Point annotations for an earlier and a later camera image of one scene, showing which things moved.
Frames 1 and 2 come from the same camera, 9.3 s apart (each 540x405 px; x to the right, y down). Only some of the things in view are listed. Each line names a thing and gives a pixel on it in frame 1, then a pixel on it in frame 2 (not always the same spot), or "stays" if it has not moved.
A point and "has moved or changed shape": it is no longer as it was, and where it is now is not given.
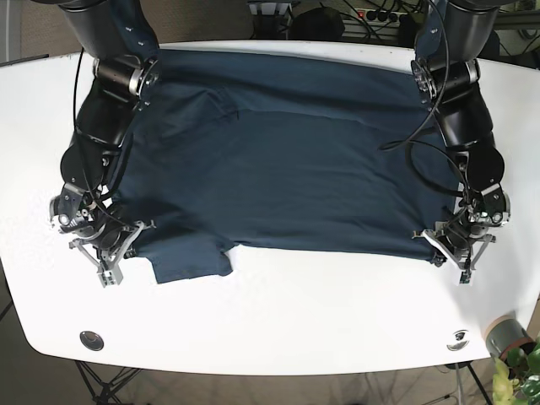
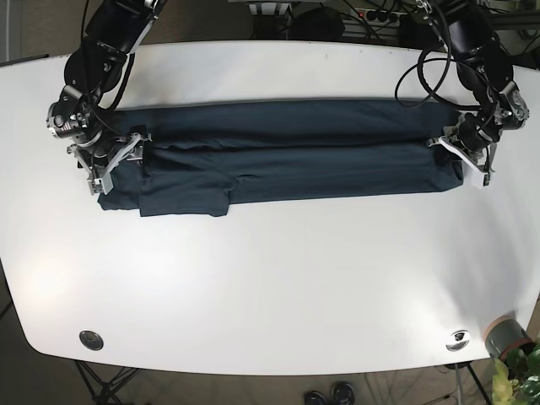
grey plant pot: [504, 333] stays
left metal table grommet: [91, 340] stays
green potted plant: [516, 375] stays
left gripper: [105, 241] to [99, 147]
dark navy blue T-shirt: [321, 151] has moved or changed shape
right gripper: [463, 237] to [472, 141]
